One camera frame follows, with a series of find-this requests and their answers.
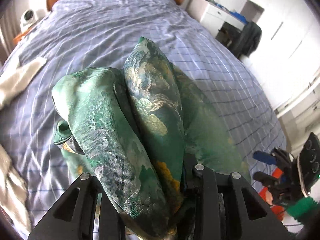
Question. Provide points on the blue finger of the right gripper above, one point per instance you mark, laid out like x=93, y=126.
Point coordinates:
x=264, y=158
x=265, y=179

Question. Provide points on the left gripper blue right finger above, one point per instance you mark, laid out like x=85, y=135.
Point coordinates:
x=219, y=206

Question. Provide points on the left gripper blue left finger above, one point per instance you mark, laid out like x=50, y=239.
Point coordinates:
x=72, y=215

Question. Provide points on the green floral patterned garment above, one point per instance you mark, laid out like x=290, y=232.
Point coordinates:
x=134, y=126

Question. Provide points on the green sleeved right forearm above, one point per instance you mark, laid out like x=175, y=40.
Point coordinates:
x=304, y=211

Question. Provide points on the white wardrobe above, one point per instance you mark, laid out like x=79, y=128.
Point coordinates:
x=287, y=58

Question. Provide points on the white bedside desk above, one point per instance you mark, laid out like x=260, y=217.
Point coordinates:
x=224, y=25

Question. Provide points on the beige cloth on bed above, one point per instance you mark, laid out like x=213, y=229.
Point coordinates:
x=16, y=78

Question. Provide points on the blue checked bed cover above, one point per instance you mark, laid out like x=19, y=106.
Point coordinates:
x=102, y=33

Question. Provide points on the white round camera device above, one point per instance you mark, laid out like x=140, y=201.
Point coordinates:
x=28, y=19

